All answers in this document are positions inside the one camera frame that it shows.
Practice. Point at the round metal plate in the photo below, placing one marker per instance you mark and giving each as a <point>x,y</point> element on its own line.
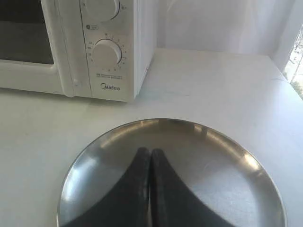
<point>220,172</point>

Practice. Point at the white microwave oven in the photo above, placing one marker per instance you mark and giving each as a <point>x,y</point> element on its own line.
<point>120,39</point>

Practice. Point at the white microwave door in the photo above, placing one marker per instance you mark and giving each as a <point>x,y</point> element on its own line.
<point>42,47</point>

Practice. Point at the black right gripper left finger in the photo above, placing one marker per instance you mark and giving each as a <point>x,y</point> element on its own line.
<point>126,204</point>

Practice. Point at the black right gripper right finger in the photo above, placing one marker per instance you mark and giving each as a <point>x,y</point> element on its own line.
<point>173,204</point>

